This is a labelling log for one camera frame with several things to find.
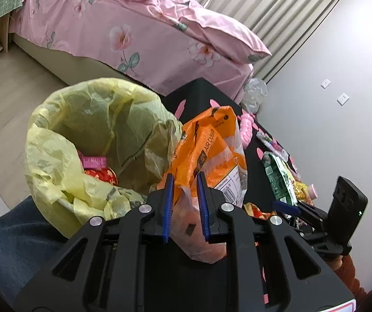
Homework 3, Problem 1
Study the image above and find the pink box in bin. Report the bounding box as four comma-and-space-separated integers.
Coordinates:
77, 151, 108, 170

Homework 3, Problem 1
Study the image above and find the orange sleeve forearm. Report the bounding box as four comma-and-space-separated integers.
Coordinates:
335, 256, 367, 303

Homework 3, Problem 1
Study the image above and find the yellow bag lined trash bin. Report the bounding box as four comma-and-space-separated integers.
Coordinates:
25, 78, 182, 237

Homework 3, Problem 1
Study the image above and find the yellow red snack wrapper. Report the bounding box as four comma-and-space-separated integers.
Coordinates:
285, 165, 310, 203

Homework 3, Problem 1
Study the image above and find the white wall socket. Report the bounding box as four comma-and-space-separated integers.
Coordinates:
321, 79, 331, 89

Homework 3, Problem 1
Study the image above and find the red wrapper in bin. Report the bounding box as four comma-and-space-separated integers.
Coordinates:
84, 168, 118, 186

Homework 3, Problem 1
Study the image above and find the white green milk carton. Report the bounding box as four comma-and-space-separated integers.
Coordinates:
261, 152, 297, 206

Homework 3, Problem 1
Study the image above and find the black pink patterned tablecloth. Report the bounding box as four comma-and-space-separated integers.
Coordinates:
159, 77, 340, 312

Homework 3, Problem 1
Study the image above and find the right hand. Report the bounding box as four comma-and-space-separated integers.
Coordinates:
327, 256, 343, 272

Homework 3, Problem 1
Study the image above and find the white plastic bag on floor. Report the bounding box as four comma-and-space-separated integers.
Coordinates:
240, 78, 268, 114

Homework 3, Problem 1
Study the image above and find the pink cylindrical cup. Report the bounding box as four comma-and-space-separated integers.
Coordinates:
307, 184, 318, 200

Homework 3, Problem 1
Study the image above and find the blue jeans leg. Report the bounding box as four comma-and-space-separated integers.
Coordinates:
0, 197, 67, 306

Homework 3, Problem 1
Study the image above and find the beige striped curtain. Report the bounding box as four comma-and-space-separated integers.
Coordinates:
197, 0, 339, 82

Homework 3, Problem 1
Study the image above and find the pink clear candy wrapper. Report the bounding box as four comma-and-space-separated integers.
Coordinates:
256, 131, 290, 162

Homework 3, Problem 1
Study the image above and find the bed with pink bedding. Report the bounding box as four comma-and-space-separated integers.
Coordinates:
10, 0, 270, 99

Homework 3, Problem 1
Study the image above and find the pink beaded toy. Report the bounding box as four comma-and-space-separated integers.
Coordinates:
239, 111, 254, 149

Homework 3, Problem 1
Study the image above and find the orange plastic snack bag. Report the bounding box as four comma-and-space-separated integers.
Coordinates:
168, 106, 248, 263

